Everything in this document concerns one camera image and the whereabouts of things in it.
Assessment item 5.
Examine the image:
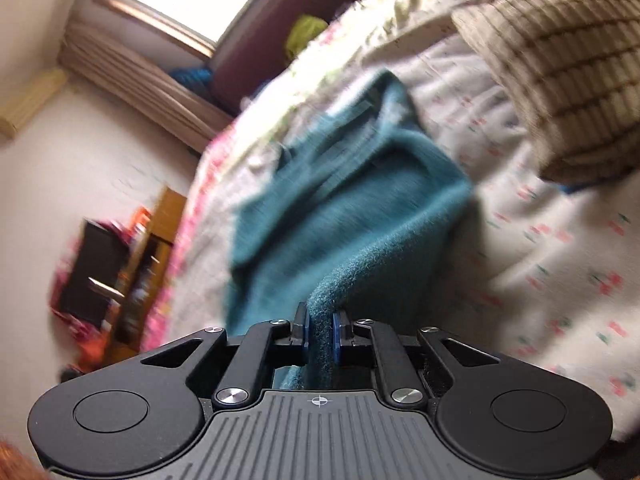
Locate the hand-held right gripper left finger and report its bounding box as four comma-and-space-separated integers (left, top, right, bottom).
135, 301, 309, 407

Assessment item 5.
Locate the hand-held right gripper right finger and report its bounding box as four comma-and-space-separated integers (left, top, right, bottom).
331, 309, 506, 406

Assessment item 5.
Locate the teal fuzzy sweater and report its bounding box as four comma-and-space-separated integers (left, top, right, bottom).
225, 69, 473, 392

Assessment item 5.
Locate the pink floral quilt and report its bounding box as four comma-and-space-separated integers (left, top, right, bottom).
142, 0, 616, 356

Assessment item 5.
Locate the wooden nightstand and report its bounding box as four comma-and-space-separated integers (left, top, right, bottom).
107, 186, 188, 361

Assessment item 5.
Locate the orange packet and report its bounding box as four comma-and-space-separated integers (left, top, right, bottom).
131, 207, 152, 237

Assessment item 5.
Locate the metal flask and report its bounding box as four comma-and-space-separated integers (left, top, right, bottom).
87, 276, 126, 303

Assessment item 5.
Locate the black monitor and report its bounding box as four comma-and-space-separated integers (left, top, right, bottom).
60, 220, 128, 321

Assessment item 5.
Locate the cherry print bed sheet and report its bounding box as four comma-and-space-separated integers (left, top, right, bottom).
170, 0, 640, 441

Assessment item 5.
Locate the pink floral cloth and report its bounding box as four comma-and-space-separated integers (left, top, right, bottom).
47, 217, 121, 343

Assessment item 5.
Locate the blue plastic bag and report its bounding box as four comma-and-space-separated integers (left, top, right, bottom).
170, 65, 213, 96

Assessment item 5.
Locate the yellow-green cloth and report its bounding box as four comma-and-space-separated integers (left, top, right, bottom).
286, 14, 331, 58

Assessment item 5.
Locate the maroon sofa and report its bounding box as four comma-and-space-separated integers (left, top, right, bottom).
210, 0, 381, 116

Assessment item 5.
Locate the beige curtain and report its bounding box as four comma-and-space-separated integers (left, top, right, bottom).
60, 22, 236, 153

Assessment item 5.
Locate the beige striped folded cloth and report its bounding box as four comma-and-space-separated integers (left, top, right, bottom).
451, 0, 640, 183

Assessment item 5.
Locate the light wooden board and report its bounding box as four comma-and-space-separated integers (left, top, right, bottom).
0, 67, 68, 138

